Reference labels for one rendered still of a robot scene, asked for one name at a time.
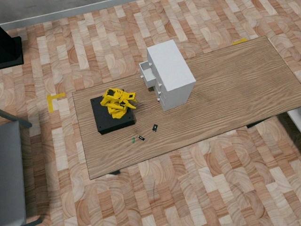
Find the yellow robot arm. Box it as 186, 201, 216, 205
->
100, 88, 127, 119

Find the white chest of drawers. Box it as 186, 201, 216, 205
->
147, 39, 196, 111

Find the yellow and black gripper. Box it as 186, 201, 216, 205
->
119, 92, 137, 109

